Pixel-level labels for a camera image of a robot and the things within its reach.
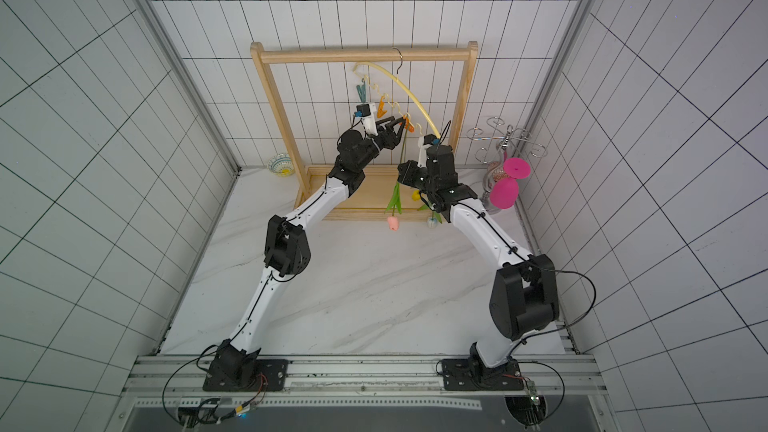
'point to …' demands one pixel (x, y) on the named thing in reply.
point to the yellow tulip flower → (416, 195)
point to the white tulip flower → (432, 222)
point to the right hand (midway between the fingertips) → (385, 166)
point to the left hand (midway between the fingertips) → (404, 121)
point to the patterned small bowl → (281, 164)
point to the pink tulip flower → (395, 204)
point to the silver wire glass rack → (508, 141)
